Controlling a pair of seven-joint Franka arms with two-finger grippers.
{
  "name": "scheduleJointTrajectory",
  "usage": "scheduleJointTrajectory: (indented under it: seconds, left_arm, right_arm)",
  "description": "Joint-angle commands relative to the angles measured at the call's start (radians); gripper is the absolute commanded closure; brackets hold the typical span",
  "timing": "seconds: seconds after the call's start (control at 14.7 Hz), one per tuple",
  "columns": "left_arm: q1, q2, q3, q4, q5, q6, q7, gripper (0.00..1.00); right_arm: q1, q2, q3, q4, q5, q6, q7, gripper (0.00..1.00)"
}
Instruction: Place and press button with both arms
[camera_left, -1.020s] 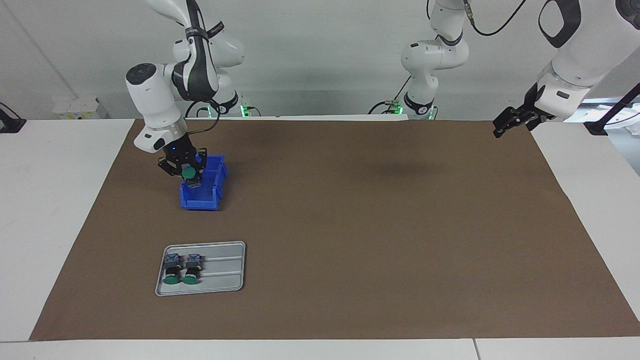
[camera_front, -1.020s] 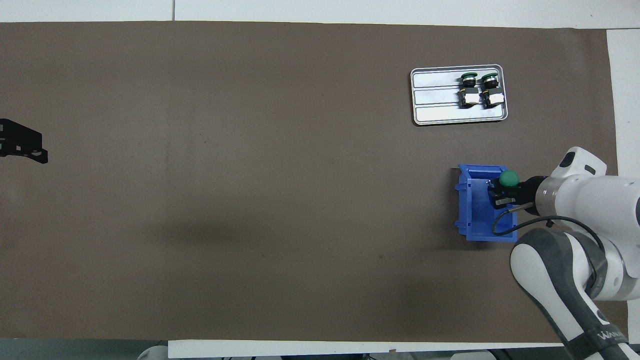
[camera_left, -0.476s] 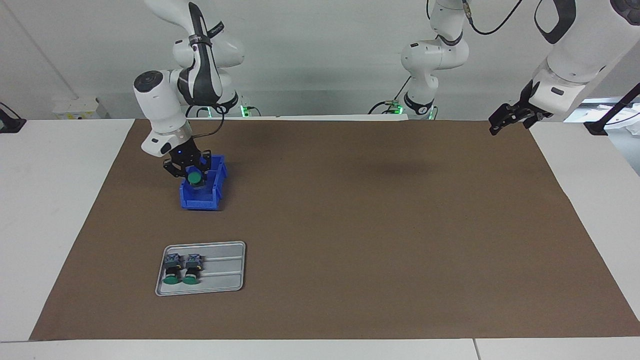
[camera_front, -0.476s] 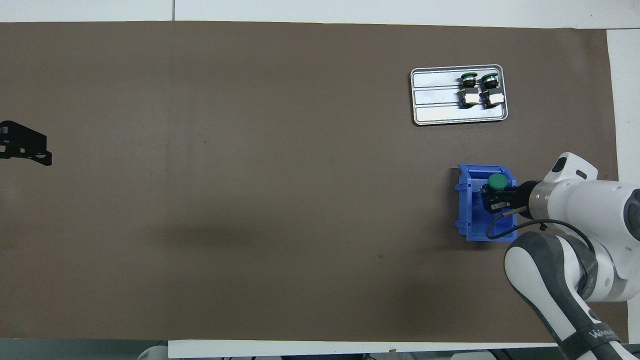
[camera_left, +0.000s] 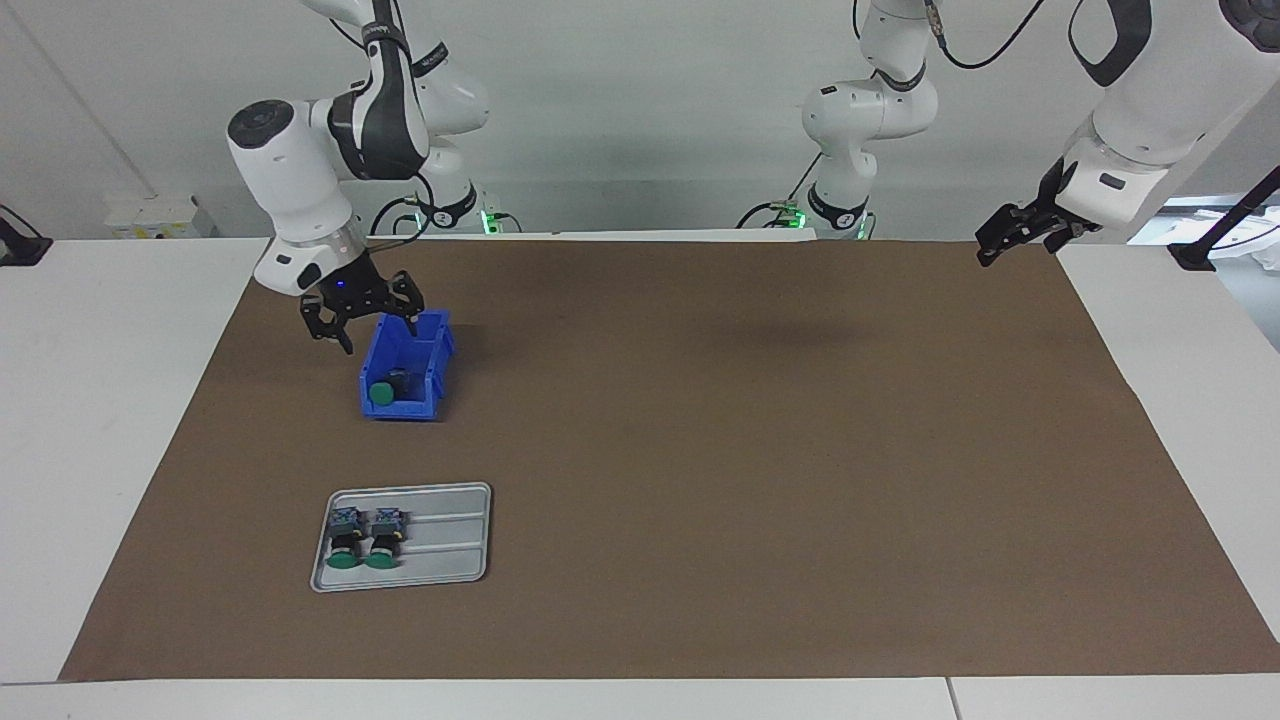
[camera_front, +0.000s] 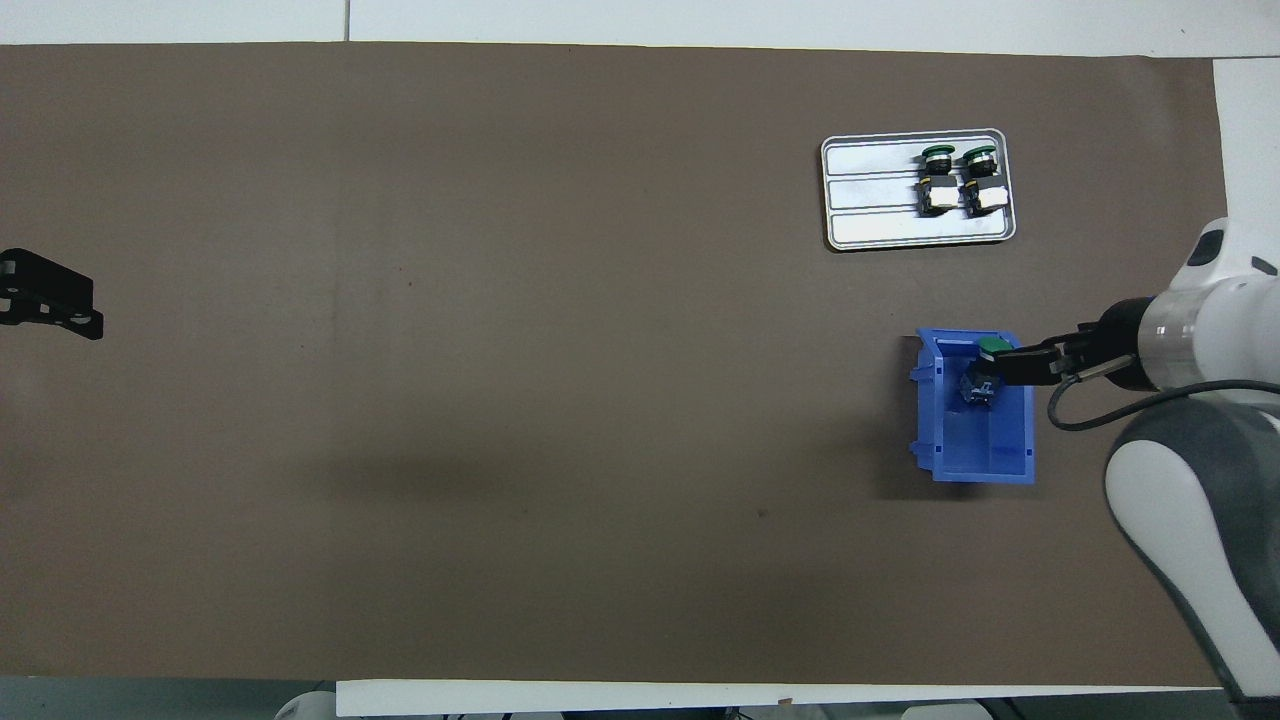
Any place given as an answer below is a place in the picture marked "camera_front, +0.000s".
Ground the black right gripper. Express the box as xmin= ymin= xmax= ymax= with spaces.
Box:
xmin=997 ymin=297 xmax=1153 ymax=392

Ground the green push button grey block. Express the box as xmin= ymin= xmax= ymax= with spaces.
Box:
xmin=960 ymin=338 xmax=1011 ymax=409

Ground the green push button white block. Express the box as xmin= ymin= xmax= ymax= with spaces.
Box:
xmin=958 ymin=144 xmax=1008 ymax=216
xmin=916 ymin=144 xmax=958 ymax=217

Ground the blue plastic storage bin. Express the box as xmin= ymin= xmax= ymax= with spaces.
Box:
xmin=908 ymin=328 xmax=1037 ymax=486

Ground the silver metal tray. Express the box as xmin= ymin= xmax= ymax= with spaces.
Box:
xmin=820 ymin=128 xmax=1018 ymax=252

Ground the brown paper table mat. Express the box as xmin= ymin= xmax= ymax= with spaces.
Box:
xmin=0 ymin=42 xmax=1259 ymax=689

